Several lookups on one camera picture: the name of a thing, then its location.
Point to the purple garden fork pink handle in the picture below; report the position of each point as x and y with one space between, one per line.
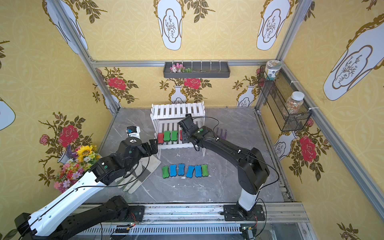
221 133

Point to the red eraser bottom left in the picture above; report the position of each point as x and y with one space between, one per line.
160 137

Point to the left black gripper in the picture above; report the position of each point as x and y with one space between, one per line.
153 147

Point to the colourful flower bouquet basket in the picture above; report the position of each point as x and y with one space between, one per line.
73 169

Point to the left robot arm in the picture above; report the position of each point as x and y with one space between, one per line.
55 221

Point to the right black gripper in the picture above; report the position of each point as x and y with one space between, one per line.
186 123

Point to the metal base rail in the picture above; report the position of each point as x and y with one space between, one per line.
266 221

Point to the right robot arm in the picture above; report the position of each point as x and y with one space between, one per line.
253 171

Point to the black wire wall basket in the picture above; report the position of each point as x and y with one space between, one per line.
276 94

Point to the white two-tier slatted shelf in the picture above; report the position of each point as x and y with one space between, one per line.
166 118

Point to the jar with patterned label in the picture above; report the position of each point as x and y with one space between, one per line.
272 69

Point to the white grey work glove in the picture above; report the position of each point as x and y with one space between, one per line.
143 170

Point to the blue eraser top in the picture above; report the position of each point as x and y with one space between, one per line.
198 171
190 171
173 170
181 169

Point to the green eraser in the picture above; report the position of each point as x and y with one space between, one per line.
174 136
167 136
165 172
205 172

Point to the pink artificial flowers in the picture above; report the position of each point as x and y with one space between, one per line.
179 68

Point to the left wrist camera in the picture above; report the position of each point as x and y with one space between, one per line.
133 131

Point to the clear jar white lid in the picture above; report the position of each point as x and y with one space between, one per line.
293 103

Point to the dark grey wall tray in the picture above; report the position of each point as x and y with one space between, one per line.
201 69

